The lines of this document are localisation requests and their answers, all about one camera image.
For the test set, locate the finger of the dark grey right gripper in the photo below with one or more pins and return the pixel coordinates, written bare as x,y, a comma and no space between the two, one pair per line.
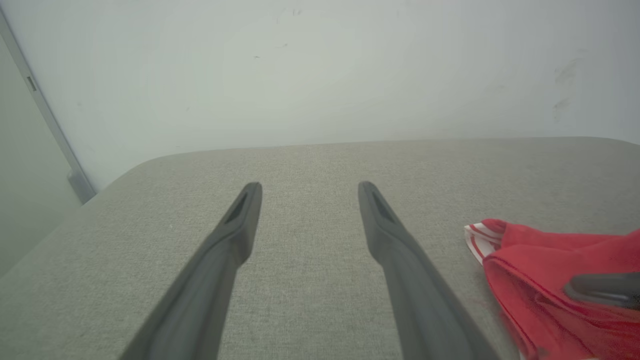
605,289

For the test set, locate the grey metal wall rail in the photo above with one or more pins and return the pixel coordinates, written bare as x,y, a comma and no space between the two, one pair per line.
50,130

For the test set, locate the red and white shirt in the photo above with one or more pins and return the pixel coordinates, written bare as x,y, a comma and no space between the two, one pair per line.
540,280

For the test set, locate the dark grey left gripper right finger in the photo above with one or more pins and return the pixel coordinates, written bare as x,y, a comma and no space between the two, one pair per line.
420,290

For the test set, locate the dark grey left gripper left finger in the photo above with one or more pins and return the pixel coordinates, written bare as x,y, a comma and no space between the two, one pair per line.
210,280

